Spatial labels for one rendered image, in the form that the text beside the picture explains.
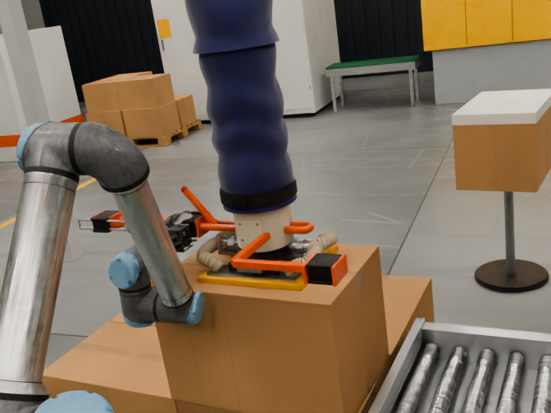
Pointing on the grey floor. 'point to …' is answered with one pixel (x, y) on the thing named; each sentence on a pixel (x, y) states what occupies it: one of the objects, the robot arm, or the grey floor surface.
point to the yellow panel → (487, 46)
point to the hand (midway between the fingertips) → (186, 223)
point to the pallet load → (141, 107)
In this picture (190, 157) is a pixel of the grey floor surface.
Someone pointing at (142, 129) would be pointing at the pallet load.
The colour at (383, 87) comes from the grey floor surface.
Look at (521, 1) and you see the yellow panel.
